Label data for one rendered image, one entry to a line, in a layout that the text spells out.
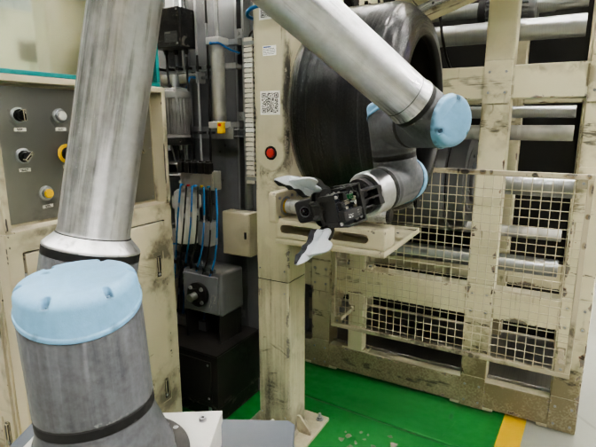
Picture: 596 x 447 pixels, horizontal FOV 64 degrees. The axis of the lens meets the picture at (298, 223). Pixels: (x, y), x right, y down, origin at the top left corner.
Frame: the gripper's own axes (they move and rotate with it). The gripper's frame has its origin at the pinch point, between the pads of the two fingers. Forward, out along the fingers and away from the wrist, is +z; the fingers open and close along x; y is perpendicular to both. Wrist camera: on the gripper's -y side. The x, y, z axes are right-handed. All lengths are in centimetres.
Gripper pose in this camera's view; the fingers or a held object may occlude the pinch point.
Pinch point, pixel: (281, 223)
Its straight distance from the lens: 81.4
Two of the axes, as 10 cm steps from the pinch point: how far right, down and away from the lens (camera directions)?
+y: 6.6, -0.5, -7.5
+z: -7.2, 2.7, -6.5
